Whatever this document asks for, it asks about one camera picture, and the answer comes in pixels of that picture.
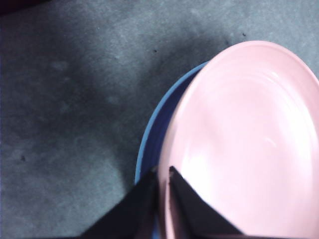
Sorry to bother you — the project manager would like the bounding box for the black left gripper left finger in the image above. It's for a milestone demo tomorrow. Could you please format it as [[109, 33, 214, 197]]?
[[79, 168, 158, 239]]

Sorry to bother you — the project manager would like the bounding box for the blue round plate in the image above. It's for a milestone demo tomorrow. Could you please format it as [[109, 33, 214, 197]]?
[[134, 61, 210, 239]]

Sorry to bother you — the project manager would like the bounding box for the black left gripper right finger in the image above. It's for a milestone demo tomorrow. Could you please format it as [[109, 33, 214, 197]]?
[[167, 165, 245, 239]]

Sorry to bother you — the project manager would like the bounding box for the pink round plate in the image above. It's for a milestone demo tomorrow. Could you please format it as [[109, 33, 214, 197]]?
[[157, 40, 319, 239]]

